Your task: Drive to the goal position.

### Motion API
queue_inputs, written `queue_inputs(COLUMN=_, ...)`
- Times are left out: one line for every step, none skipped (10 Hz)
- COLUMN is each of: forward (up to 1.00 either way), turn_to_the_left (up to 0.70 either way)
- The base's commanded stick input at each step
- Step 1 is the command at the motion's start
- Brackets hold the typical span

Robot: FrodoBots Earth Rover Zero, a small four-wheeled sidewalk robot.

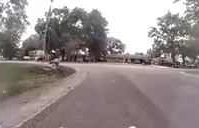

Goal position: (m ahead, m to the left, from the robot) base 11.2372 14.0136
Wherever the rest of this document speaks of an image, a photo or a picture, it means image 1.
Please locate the pale concrete kerb strip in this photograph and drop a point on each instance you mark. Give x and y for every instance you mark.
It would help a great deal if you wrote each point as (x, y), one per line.
(30, 103)

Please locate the utility pole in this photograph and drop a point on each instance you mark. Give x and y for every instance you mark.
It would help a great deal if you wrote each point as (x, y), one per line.
(47, 30)

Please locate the grey asphalt road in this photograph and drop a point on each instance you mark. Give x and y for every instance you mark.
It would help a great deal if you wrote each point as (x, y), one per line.
(120, 96)

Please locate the low long building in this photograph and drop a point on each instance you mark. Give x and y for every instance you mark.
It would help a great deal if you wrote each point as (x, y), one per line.
(133, 58)

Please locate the group of dark trees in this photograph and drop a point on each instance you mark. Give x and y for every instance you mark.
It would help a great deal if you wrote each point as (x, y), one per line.
(93, 36)

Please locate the row of roadside trees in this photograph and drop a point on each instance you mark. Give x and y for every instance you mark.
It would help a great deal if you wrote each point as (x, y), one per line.
(170, 36)

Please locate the distant round tree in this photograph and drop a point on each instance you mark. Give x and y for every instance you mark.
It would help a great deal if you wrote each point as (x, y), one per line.
(115, 45)

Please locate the wide grass lawn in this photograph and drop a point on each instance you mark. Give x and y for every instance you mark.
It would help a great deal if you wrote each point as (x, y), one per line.
(10, 78)

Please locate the robot's own part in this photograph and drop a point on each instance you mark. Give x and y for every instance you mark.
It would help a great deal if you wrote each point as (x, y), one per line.
(132, 127)

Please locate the parked vehicle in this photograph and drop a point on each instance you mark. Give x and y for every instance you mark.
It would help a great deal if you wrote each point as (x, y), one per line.
(167, 62)

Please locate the cluster of trees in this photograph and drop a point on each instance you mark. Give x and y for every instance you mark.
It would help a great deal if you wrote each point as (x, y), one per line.
(7, 36)

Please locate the pale house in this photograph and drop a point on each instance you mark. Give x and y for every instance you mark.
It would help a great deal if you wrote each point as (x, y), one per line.
(36, 54)

